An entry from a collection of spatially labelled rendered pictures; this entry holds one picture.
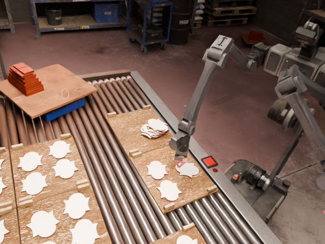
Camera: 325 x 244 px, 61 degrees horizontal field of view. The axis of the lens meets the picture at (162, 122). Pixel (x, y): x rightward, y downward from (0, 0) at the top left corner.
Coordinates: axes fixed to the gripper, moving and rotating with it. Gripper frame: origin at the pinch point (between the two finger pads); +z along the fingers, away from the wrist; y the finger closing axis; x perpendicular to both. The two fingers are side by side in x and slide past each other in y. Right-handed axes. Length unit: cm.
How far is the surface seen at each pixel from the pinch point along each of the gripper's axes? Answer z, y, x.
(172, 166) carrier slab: 6.9, -0.5, -3.6
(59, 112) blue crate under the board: 4, -25, -86
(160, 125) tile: 0.3, -27.9, -16.9
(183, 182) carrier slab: 7.0, 9.6, 4.0
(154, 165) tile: 5.9, 2.8, -14.0
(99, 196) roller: 8.9, 29.1, -36.9
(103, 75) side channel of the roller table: 5, -85, -76
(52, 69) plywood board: -4, -63, -109
